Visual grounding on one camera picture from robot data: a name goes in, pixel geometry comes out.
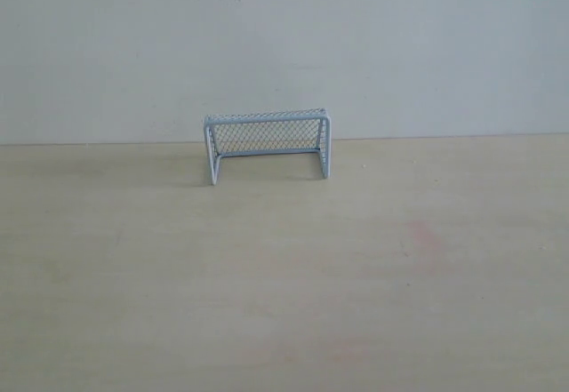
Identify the small white soccer goal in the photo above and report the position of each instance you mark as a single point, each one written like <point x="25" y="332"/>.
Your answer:
<point x="295" y="132"/>

